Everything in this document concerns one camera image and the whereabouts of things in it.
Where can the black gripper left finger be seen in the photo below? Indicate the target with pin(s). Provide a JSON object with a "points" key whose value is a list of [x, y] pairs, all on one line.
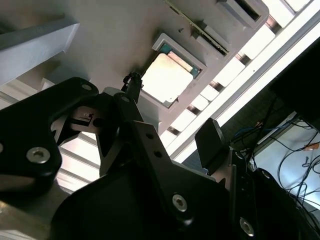
{"points": [[27, 140]]}

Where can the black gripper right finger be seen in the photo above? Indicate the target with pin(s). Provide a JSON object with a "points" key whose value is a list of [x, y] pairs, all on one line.
{"points": [[212, 150]]}

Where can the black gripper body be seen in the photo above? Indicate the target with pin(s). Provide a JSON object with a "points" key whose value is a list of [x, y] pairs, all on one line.
{"points": [[112, 212]]}

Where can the silver CPU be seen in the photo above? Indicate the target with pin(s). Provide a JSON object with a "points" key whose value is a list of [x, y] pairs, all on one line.
{"points": [[167, 77]]}

